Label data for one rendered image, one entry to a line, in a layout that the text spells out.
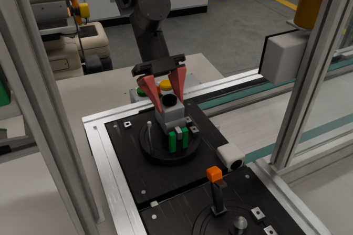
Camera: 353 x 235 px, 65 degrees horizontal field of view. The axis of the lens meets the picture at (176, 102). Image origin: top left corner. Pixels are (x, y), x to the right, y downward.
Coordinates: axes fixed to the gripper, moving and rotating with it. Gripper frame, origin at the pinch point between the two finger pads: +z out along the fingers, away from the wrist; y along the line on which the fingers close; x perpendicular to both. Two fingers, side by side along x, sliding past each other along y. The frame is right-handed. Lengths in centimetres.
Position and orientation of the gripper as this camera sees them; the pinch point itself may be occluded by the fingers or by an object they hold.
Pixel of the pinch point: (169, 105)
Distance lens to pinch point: 56.4
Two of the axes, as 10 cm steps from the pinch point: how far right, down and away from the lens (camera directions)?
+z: 2.8, 9.6, -0.1
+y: 9.1, -2.7, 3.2
